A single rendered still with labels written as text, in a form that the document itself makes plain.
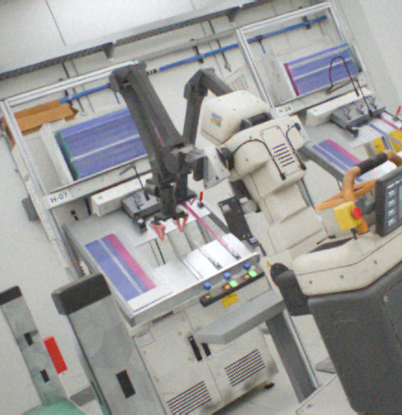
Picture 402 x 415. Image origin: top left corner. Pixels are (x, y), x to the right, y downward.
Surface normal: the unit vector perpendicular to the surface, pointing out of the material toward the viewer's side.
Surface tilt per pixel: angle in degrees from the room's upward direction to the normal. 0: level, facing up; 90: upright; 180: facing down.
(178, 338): 90
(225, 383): 90
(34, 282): 90
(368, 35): 90
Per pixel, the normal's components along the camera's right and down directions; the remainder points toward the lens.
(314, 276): -0.71, 0.33
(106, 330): 0.40, -0.13
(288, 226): 0.52, -0.34
